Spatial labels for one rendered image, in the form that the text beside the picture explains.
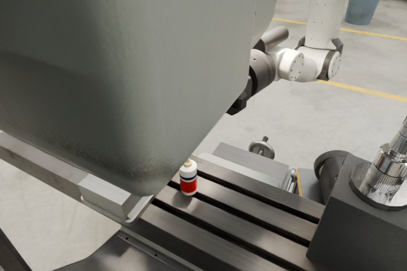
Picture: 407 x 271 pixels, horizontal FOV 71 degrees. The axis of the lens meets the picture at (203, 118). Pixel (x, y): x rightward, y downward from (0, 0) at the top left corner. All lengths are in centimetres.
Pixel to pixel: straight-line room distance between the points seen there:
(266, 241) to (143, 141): 51
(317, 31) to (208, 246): 62
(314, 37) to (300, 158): 148
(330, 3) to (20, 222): 194
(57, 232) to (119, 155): 179
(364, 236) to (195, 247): 31
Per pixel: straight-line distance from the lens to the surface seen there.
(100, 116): 17
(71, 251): 186
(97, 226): 190
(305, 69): 78
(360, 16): 527
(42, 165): 88
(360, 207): 51
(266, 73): 58
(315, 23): 89
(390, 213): 52
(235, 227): 66
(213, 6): 20
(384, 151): 50
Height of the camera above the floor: 151
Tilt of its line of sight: 37 degrees down
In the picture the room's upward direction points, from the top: straight up
